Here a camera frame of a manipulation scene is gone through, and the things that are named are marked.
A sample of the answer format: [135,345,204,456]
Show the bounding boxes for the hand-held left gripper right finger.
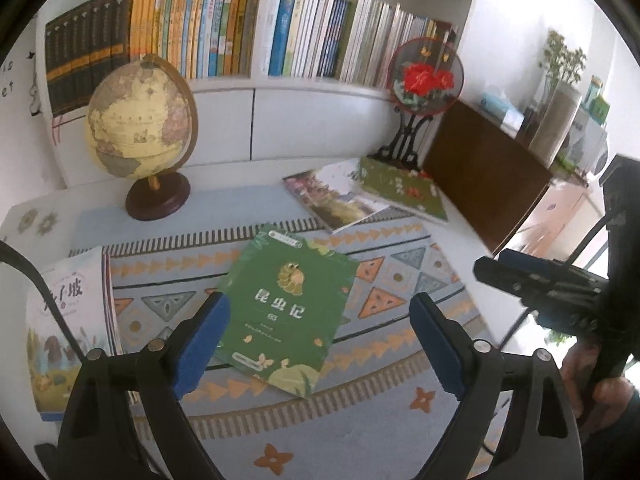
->
[409,291,586,480]

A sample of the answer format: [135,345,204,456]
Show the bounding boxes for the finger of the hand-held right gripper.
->
[472,257,598,333]
[500,249,606,291]

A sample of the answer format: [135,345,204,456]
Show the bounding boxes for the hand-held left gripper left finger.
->
[56,290,232,480]

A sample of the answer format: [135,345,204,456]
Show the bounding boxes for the green insect cover book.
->
[205,222,361,400]

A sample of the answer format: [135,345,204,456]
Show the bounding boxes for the stack of thin books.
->
[100,245,126,356]

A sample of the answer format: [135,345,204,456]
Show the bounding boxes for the white yellow field cover book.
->
[25,249,113,423]

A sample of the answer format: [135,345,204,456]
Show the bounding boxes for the green red flower cover book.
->
[357,156,449,223]

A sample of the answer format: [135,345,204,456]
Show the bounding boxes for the landscape photo cover book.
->
[282,162,391,235]

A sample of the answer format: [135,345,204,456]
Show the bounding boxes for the person's right forearm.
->
[580,405,640,461]

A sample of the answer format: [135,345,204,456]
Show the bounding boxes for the row of dark hardcover books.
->
[44,0,141,118]

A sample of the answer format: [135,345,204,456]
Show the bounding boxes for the row of orange yellow books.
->
[129,0,263,80]

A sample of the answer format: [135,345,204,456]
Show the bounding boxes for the row of white blue books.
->
[260,0,458,88]

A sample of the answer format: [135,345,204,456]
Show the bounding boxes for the person's right hand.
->
[560,337,640,433]

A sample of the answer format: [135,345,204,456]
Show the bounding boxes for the patterned woven mat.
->
[30,187,501,480]

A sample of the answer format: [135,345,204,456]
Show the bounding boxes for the dark brown wooden cabinet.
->
[422,100,553,256]

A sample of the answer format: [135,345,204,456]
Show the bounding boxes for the white blue carton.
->
[565,110,611,171]

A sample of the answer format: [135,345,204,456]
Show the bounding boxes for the beige cylindrical vase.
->
[527,82,583,168]

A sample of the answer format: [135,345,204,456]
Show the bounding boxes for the green box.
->
[582,75,612,126]

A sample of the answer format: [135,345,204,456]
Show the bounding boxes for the light blue tissue box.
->
[477,89,523,128]

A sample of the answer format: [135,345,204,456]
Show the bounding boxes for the green leafy plant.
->
[537,29,588,91]

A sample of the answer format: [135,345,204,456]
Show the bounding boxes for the round embroidered fan on stand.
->
[367,37,466,168]

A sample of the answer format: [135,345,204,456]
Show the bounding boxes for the antique yellow desk globe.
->
[86,54,200,222]

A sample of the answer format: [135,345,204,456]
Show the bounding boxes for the white bookshelf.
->
[35,0,488,191]

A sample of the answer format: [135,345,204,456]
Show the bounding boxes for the thin black cable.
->
[562,212,608,273]

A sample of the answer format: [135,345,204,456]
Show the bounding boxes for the black lettering wall sticker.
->
[0,60,16,106]

